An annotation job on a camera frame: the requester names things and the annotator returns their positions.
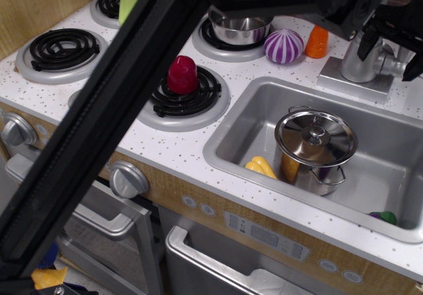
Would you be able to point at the yellow toy banana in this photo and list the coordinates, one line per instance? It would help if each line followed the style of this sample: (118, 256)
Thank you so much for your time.
(260, 165)

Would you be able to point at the silver faucet lever handle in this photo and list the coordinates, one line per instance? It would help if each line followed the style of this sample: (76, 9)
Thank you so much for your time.
(389, 63)

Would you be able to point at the front right black burner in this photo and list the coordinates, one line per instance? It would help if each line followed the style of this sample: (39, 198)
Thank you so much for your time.
(171, 112)

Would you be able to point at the front left black burner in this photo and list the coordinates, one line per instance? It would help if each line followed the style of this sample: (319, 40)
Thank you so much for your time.
(61, 56)

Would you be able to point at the silver toy faucet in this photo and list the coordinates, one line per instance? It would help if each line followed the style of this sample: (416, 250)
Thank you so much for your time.
(353, 77)

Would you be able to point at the small steel bowl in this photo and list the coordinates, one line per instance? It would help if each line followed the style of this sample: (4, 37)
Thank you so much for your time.
(239, 31)

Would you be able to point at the red toy strawberry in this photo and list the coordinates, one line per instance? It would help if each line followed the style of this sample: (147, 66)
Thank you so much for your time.
(182, 76)

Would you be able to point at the silver oven door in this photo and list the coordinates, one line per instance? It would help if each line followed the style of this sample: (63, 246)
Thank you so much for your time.
(115, 241)

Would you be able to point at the silver front oven knob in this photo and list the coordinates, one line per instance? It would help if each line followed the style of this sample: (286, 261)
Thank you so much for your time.
(127, 181)

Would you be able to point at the rear left black burner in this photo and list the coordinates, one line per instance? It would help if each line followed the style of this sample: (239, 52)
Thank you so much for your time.
(106, 13)

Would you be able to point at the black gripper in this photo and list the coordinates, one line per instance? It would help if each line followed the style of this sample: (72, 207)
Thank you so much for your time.
(401, 25)

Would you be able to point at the silver oven knob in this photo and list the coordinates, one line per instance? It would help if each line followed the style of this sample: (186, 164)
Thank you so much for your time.
(18, 131)
(127, 181)

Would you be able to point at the orange toy carrot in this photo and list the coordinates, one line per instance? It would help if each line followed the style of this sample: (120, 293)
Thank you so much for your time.
(317, 44)

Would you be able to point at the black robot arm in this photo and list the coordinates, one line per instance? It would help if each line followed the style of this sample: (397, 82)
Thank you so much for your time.
(154, 33)

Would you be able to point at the silver dishwasher door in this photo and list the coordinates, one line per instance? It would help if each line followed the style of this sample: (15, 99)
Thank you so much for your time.
(204, 262)

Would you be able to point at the grey toy sink basin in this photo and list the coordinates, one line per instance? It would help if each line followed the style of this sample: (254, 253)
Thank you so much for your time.
(356, 161)

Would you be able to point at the steel pot with lid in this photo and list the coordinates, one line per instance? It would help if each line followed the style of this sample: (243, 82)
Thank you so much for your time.
(315, 147)

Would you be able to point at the purple striped toy onion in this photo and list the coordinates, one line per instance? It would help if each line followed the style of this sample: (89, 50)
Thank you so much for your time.
(283, 46)

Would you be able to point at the silver stovetop knob front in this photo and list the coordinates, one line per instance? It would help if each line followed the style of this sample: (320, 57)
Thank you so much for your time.
(72, 98)

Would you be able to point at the silver left oven knob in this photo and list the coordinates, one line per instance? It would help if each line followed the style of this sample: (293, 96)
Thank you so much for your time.
(18, 131)

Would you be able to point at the green purple toy eggplant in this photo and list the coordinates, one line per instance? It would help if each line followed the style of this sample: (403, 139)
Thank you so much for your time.
(385, 216)

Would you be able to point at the yellow cloth on floor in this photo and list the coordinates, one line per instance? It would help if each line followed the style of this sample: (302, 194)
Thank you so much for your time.
(46, 278)

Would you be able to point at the blue object on floor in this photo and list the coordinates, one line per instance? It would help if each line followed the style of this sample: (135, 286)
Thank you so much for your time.
(49, 257)

